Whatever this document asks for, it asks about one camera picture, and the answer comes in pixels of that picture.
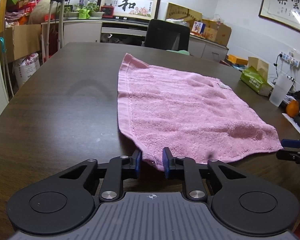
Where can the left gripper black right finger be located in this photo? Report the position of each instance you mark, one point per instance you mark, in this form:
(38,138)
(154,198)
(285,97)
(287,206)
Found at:
(214,181)

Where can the orange flat box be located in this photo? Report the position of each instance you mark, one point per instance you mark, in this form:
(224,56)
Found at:
(237,60)

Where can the pink terry towel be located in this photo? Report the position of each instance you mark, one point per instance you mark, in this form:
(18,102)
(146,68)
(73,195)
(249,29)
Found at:
(193,115)

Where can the white low cabinet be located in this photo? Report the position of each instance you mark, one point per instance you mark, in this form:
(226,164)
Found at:
(102,30)

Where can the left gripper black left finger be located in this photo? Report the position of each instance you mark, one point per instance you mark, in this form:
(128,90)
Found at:
(105,181)

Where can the green tissue box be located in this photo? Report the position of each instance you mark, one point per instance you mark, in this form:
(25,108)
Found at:
(255,81)

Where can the white rice sack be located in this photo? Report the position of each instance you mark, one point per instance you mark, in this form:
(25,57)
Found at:
(25,67)

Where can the red blender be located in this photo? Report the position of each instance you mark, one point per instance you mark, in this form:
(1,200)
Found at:
(108,8)

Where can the green cushion on chair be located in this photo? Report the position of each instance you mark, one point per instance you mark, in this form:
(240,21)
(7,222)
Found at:
(184,52)

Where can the black office chair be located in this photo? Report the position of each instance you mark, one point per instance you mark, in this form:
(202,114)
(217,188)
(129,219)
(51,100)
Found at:
(167,36)

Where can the framed lotus calligraphy picture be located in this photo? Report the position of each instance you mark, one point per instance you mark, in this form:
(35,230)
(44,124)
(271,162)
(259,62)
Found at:
(141,10)

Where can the large cardboard box right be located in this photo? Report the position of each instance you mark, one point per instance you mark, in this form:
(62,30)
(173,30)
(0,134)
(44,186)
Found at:
(218,33)

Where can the orange fruit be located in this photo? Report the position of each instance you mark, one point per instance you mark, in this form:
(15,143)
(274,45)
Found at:
(293,109)

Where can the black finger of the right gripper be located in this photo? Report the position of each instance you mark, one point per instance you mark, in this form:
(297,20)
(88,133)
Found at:
(290,143)
(289,155)

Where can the translucent plastic cup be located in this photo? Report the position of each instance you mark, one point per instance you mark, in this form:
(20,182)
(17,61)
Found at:
(282,87)

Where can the wall power strip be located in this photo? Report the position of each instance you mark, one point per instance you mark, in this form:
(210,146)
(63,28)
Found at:
(292,58)

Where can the flat leaning cardboard sheet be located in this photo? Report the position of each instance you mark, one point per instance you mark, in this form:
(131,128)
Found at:
(182,14)

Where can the cardboard box on floor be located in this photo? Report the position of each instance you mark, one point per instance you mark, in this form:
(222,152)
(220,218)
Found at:
(22,40)

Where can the white paper sheet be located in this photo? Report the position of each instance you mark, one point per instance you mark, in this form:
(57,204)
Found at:
(294,124)

